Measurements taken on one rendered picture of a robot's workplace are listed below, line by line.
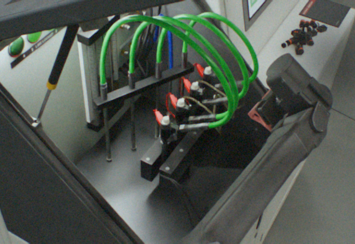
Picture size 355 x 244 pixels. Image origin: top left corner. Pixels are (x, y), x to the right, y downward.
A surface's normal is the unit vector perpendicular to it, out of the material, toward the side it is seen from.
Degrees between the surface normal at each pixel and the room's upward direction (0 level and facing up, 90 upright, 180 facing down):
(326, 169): 0
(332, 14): 0
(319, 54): 0
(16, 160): 90
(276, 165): 37
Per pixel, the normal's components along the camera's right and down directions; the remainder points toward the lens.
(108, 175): 0.04, -0.69
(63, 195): -0.50, 0.61
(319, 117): 0.59, -0.30
